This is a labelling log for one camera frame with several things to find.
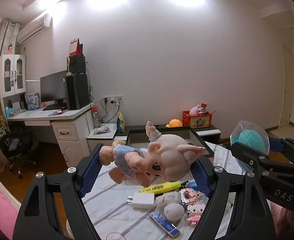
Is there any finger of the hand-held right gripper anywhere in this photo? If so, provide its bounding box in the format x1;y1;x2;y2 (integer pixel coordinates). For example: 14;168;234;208
269;137;294;165
230;141;294;178

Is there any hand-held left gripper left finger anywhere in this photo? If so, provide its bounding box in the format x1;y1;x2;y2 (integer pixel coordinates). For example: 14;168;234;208
12;143;105;240

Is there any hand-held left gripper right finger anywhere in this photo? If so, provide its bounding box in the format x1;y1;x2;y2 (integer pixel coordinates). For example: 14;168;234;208
184;159;275;240

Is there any teal brush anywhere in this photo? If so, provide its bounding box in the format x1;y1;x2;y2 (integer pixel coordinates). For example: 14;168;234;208
229;121;270;175

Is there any pink pig figurine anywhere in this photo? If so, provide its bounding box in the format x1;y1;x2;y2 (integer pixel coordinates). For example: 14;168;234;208
98;121;206;187

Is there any pink storage box black rim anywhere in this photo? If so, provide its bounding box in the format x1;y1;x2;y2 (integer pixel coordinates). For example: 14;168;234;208
125;126;215;158

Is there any person's right hand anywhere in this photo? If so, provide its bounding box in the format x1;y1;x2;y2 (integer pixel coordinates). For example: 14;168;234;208
269;200;294;240

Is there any pink white block figure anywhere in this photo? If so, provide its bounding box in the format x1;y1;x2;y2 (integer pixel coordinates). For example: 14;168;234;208
186;204;205;224

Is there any white striped bedsheet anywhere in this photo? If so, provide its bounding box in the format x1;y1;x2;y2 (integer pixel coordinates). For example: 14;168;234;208
82;140;237;240

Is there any yellow highlighter pen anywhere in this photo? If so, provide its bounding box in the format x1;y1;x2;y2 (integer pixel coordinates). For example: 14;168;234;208
140;180;190;195

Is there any white egg-shaped toy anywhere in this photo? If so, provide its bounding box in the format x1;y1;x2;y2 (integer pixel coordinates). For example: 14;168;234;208
157;194;185;221

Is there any white nightstand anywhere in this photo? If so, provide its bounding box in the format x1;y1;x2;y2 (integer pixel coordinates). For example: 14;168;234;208
87;124;127;153

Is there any white black low cabinet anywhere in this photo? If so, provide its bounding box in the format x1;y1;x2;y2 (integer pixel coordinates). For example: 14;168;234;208
194;124;222;144

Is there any white desk with drawers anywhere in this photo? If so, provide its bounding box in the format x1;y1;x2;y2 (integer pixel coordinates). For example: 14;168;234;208
5;102;95;167

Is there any white charger plug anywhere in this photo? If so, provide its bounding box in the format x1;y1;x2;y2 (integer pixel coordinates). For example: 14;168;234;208
127;192;156;209

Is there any red printed crate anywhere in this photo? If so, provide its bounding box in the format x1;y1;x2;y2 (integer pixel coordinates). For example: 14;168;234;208
182;110;213;127

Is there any bottle with orange cap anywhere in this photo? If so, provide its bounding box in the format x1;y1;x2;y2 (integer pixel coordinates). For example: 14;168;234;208
92;106;101;128

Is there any yellow blue snack bag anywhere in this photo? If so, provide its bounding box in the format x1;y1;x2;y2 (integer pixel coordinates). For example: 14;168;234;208
116;112;126;133

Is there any orange plush toy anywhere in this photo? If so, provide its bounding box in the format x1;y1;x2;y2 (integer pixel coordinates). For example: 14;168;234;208
166;119;183;128

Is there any black office chair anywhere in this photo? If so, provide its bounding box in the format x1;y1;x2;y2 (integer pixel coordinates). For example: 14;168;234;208
0;99;38;179

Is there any black keyboard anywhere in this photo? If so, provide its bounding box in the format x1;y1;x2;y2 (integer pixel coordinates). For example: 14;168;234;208
43;104;67;111

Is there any black computer tower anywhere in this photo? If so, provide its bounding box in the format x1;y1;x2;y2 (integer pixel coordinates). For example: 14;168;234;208
66;74;91;110

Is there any black computer monitor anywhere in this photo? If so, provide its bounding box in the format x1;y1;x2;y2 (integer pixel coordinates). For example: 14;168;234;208
40;70;68;108

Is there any black speaker box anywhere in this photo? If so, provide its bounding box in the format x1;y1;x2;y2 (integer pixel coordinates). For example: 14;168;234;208
67;55;86;74

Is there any white glass-door cabinet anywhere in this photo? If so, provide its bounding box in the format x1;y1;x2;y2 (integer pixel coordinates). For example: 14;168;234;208
0;54;27;98

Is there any red desk calendar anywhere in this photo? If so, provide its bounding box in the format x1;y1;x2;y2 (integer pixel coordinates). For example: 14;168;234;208
69;38;85;57

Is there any white air conditioner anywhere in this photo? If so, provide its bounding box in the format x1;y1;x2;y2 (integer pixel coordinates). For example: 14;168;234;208
17;14;53;43

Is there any white wall outlet strip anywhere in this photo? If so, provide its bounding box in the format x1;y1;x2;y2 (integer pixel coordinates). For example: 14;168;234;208
102;95;123;105

